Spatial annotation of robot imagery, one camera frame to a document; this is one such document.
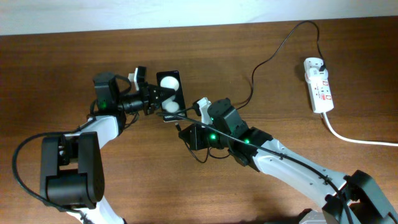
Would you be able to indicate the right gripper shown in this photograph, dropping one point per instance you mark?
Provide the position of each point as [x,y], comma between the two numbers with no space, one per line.
[197,141]

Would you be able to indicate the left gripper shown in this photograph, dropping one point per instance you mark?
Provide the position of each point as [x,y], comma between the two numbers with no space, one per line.
[151,99]

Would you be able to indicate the white power strip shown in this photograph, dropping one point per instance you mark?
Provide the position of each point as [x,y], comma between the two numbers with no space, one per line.
[320,93]

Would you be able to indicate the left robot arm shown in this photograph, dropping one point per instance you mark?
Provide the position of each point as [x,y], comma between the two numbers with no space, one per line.
[71,170]

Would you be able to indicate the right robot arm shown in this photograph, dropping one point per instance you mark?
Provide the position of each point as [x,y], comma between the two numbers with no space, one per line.
[342,198]

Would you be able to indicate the white charger adapter plug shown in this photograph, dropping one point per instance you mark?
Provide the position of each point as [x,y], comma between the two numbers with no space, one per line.
[313,75]

